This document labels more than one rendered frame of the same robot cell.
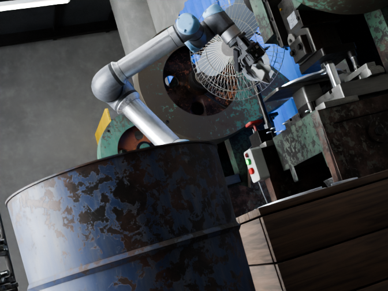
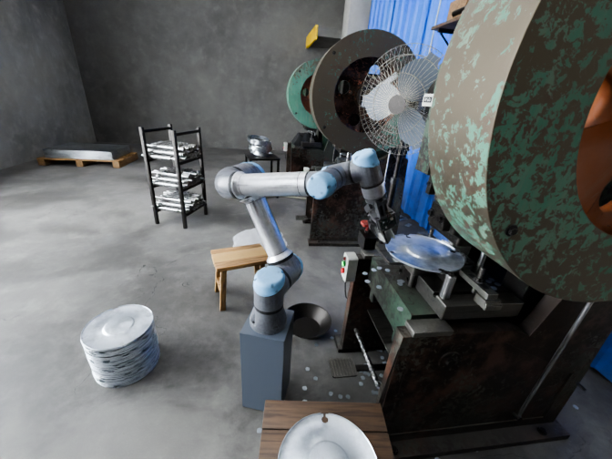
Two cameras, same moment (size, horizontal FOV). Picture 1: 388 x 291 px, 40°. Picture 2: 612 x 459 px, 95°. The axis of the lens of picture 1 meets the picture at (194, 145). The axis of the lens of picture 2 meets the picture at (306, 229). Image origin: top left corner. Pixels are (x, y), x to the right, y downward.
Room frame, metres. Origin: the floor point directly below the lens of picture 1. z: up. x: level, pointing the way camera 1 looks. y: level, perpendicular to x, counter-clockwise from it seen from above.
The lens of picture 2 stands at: (1.02, -0.22, 1.29)
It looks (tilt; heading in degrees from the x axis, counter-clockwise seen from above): 25 degrees down; 10
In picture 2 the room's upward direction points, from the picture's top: 4 degrees clockwise
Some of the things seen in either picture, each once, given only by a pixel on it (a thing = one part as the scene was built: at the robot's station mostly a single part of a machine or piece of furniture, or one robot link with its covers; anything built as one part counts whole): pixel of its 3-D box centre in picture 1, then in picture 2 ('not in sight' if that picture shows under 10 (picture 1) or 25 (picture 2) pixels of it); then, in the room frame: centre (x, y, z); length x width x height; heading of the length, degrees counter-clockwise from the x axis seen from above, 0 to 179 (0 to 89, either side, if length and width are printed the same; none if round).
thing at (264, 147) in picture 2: not in sight; (261, 166); (4.67, 1.15, 0.40); 0.45 x 0.40 x 0.79; 32
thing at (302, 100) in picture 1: (302, 103); (408, 266); (2.04, -0.45, 0.72); 0.25 x 0.14 x 0.14; 110
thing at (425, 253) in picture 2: (306, 85); (423, 250); (2.05, -0.49, 0.78); 0.29 x 0.29 x 0.01
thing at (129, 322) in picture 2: not in sight; (118, 325); (1.83, 0.80, 0.25); 0.29 x 0.29 x 0.01
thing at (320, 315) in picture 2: not in sight; (306, 323); (2.33, -0.02, 0.04); 0.30 x 0.30 x 0.07
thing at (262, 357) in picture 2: not in sight; (268, 359); (1.86, 0.07, 0.23); 0.18 x 0.18 x 0.45; 2
